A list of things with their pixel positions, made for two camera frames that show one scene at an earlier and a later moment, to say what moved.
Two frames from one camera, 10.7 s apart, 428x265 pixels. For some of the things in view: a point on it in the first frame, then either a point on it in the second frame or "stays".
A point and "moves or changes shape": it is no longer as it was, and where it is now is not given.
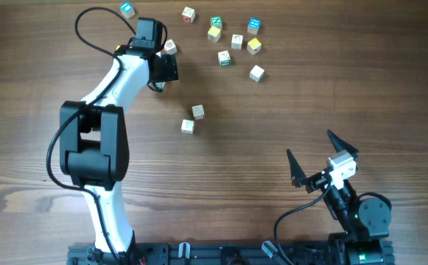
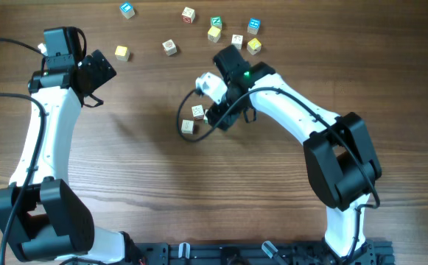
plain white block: (187, 126) stays
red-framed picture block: (198, 112) stays
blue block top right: (253, 26) stays
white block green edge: (225, 59) moves or changes shape
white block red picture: (169, 47) stays
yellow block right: (253, 46) stays
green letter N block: (216, 21) stays
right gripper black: (300, 178) -> (216, 112)
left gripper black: (170, 72) -> (99, 67)
